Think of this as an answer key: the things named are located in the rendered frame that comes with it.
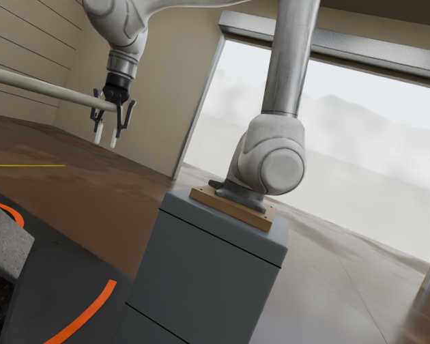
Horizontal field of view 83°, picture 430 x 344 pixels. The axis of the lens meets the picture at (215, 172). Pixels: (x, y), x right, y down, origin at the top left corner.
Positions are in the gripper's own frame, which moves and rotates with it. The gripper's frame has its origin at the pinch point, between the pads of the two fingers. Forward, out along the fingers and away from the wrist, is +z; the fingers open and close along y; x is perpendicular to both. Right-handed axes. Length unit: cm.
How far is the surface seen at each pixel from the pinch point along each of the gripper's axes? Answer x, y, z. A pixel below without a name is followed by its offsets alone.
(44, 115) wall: -578, 300, 57
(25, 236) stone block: 28.8, 4.9, 24.1
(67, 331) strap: -11, 1, 87
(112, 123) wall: -528, 130, 30
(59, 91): 19.4, 7.9, -10.1
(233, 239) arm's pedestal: 23, -45, 17
